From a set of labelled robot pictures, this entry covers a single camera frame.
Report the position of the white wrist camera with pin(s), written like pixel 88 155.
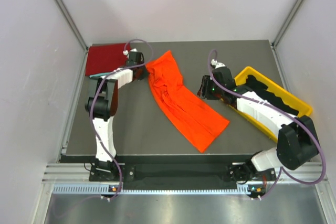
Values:
pixel 126 52
pixel 216 64

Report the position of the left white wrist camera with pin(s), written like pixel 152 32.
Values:
pixel 126 52

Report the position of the black t shirt in bin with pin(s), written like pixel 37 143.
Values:
pixel 261 90

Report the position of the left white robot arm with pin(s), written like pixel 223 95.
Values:
pixel 102 104

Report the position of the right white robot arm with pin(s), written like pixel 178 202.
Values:
pixel 297 142

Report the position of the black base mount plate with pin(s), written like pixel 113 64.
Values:
pixel 201 171

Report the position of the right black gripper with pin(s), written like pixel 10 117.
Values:
pixel 203 92

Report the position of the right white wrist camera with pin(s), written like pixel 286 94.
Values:
pixel 216 64

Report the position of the grey slotted cable duct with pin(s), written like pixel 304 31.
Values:
pixel 109 190

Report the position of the yellow plastic bin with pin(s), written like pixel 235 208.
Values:
pixel 294 95

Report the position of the folded red t shirt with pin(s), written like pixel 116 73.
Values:
pixel 105 58

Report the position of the folded teal t shirt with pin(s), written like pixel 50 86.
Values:
pixel 99 75

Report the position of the aluminium frame post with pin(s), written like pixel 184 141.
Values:
pixel 287 22
pixel 71 23

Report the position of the right aluminium frame post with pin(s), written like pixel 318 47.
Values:
pixel 287 22

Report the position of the orange t shirt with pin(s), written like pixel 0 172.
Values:
pixel 195 120

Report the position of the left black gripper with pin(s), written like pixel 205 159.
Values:
pixel 144 75

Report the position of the left aluminium frame post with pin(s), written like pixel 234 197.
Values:
pixel 71 23

